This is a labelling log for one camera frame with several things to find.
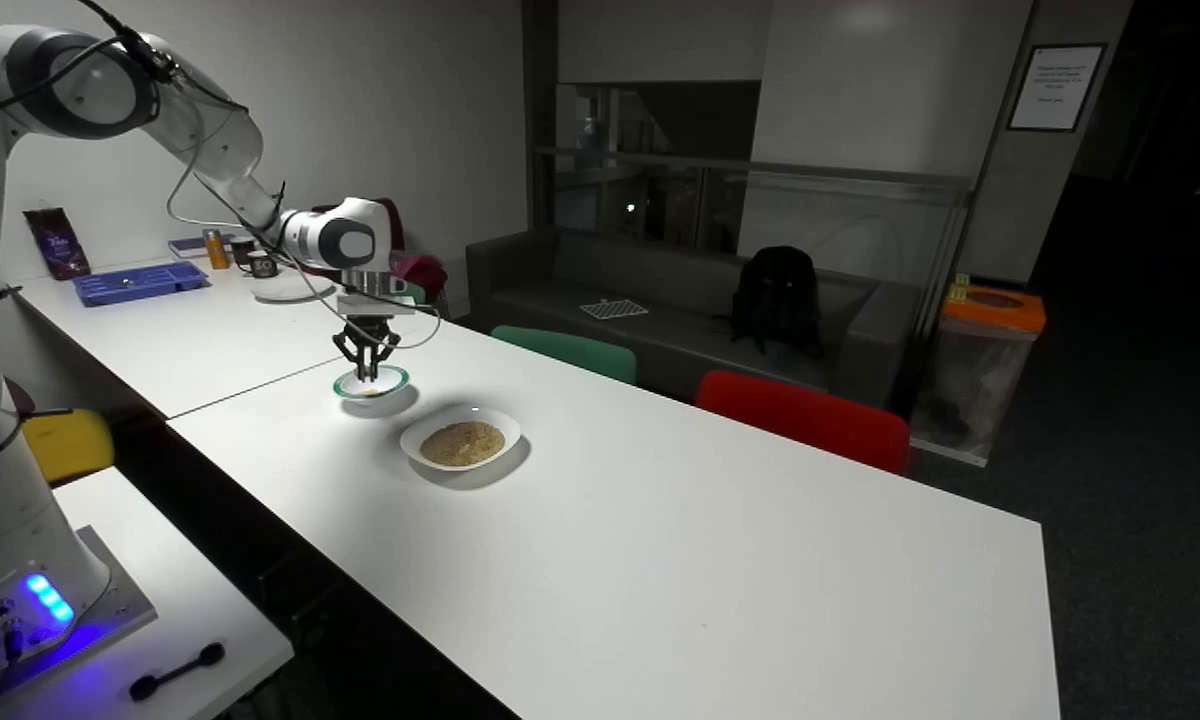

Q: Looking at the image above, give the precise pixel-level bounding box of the black dumbbell shaped tool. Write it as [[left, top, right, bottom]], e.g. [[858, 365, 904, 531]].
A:
[[128, 641, 229, 710]]

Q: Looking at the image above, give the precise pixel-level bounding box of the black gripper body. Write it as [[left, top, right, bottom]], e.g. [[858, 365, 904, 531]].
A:
[[326, 313, 404, 360]]

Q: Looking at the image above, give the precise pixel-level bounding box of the paper wall notice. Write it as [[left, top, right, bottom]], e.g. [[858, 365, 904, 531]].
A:
[[1002, 40, 1113, 138]]

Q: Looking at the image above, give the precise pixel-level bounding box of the open book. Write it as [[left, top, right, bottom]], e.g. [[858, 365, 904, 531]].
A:
[[577, 291, 654, 330]]

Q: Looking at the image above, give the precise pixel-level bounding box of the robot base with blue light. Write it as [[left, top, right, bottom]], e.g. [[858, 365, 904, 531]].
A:
[[0, 523, 158, 699]]

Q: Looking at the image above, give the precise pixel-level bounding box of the orange lidded bin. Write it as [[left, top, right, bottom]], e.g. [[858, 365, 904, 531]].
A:
[[910, 275, 1052, 472]]

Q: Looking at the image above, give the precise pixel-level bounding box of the yellow stool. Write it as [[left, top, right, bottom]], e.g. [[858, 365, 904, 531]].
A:
[[16, 403, 118, 489]]

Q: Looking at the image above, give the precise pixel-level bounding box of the white plate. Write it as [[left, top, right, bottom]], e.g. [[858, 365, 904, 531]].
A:
[[252, 269, 339, 309]]

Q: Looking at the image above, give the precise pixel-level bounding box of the small green chair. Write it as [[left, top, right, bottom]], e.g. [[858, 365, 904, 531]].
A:
[[487, 319, 639, 390]]

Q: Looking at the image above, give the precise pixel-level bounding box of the dark red chair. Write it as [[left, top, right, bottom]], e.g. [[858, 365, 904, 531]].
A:
[[379, 198, 452, 309]]

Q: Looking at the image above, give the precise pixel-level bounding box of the black backpack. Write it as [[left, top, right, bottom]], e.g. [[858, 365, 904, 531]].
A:
[[728, 246, 824, 360]]

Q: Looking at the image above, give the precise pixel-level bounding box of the brown granular food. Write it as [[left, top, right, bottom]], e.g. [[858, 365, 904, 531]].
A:
[[416, 419, 512, 470]]

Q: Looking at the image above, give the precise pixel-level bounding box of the orange bottle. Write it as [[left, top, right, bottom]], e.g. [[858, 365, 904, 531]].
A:
[[201, 224, 237, 275]]

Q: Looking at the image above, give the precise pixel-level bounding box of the bowl with food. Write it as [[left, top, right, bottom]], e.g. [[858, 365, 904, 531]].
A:
[[396, 402, 526, 479]]

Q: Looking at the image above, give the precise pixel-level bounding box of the dark standing phone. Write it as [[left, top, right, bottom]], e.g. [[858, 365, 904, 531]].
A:
[[21, 206, 95, 283]]

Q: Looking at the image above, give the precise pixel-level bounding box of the blue flat box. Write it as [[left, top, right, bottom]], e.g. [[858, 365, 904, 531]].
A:
[[72, 260, 216, 313]]

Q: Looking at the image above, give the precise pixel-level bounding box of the grey sofa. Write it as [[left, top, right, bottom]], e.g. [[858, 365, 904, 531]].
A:
[[462, 228, 927, 407]]

